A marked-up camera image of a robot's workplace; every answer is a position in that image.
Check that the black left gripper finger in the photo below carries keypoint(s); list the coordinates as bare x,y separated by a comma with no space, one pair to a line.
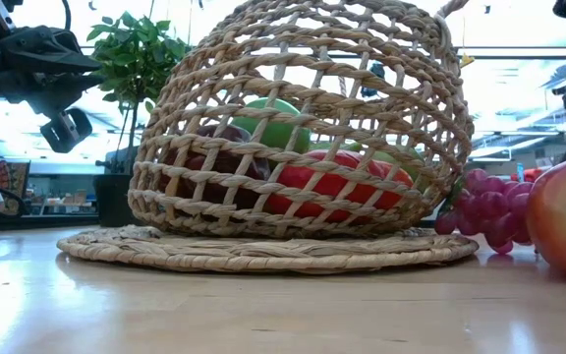
47,49
62,91

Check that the shelf with small items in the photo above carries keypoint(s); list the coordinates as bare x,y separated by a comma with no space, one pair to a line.
67,202

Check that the purple grape bunch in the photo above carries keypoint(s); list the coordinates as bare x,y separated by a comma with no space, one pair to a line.
484,206

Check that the green apple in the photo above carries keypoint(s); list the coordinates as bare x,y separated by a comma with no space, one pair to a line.
275,134

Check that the colourful patterned picture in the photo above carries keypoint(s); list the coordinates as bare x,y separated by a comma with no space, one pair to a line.
15,172

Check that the green plant in black pot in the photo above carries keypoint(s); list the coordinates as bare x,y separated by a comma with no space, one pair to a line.
130,54

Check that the red orange mango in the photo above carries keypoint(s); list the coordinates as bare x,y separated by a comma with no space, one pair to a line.
322,183

